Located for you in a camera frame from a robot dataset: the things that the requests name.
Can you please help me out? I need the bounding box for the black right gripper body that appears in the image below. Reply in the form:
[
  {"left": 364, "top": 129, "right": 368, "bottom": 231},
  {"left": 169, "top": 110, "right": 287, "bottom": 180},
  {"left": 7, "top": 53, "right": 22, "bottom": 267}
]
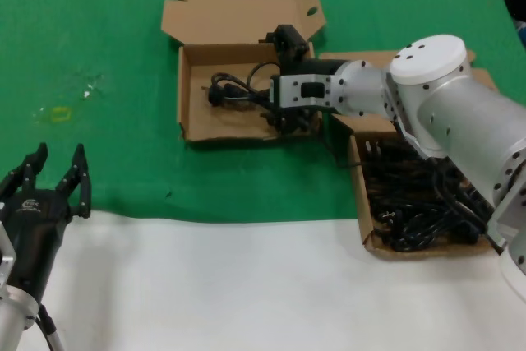
[{"left": 281, "top": 58, "right": 347, "bottom": 77}]

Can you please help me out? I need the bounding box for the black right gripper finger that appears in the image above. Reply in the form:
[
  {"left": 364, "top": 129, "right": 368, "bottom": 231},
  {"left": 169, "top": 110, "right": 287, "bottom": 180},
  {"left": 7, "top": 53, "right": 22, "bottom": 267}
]
[
  {"left": 262, "top": 106, "right": 323, "bottom": 136},
  {"left": 258, "top": 25, "right": 316, "bottom": 66}
]

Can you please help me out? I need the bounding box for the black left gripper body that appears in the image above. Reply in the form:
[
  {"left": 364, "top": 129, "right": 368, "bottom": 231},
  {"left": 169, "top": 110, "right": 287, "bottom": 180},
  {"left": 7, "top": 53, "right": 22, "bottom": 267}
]
[{"left": 0, "top": 188, "right": 73, "bottom": 299}]

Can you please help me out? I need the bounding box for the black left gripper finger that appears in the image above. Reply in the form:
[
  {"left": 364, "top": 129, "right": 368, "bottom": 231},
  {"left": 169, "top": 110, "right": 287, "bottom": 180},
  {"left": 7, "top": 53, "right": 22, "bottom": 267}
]
[
  {"left": 0, "top": 141, "right": 49, "bottom": 205},
  {"left": 55, "top": 143, "right": 92, "bottom": 221}
]

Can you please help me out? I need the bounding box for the black power cable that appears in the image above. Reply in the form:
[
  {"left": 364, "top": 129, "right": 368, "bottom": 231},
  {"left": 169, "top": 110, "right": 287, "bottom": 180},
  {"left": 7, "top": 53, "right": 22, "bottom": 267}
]
[{"left": 201, "top": 62, "right": 285, "bottom": 113}]

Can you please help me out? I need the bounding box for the open brown cardboard box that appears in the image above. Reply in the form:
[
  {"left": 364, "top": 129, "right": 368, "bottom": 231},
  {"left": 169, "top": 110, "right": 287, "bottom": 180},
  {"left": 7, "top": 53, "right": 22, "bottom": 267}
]
[
  {"left": 318, "top": 49, "right": 510, "bottom": 261},
  {"left": 159, "top": 0, "right": 328, "bottom": 145}
]

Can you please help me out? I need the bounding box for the green table cloth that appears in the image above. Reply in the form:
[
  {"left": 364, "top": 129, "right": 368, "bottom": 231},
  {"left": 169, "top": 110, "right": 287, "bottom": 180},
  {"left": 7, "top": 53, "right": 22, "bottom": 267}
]
[{"left": 0, "top": 0, "right": 526, "bottom": 224}]

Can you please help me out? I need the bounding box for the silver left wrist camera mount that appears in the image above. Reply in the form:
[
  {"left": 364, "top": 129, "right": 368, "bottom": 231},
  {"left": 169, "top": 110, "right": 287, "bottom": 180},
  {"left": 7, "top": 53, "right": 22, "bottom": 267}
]
[{"left": 0, "top": 221, "right": 17, "bottom": 282}]

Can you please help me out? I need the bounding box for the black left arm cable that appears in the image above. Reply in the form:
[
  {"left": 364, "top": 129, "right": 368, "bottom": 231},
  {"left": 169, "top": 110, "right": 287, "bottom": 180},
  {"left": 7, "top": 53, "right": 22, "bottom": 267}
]
[{"left": 35, "top": 303, "right": 65, "bottom": 351}]

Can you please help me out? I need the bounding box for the tangled black power cables pile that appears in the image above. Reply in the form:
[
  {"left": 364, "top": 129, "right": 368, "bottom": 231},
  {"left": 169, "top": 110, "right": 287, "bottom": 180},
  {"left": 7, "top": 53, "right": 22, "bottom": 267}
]
[{"left": 363, "top": 140, "right": 494, "bottom": 253}]

